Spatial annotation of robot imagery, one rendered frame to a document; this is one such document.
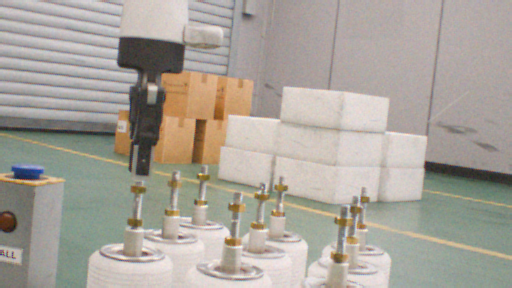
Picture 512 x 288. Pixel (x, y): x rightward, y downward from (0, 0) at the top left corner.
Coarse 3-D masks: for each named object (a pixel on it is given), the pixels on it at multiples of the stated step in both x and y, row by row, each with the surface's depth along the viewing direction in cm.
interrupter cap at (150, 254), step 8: (104, 248) 79; (112, 248) 79; (120, 248) 80; (144, 248) 81; (152, 248) 82; (104, 256) 76; (112, 256) 75; (120, 256) 76; (128, 256) 76; (144, 256) 78; (152, 256) 78; (160, 256) 78
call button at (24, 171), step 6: (12, 168) 85; (18, 168) 85; (24, 168) 85; (30, 168) 85; (36, 168) 85; (42, 168) 86; (18, 174) 85; (24, 174) 85; (30, 174) 85; (36, 174) 86
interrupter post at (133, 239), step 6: (126, 228) 78; (126, 234) 78; (132, 234) 78; (138, 234) 78; (126, 240) 78; (132, 240) 78; (138, 240) 78; (126, 246) 78; (132, 246) 78; (138, 246) 78; (126, 252) 78; (132, 252) 78; (138, 252) 78
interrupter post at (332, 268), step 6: (330, 264) 72; (336, 264) 72; (342, 264) 72; (348, 264) 72; (330, 270) 72; (336, 270) 72; (342, 270) 72; (330, 276) 72; (336, 276) 72; (342, 276) 72; (330, 282) 72; (336, 282) 72; (342, 282) 72
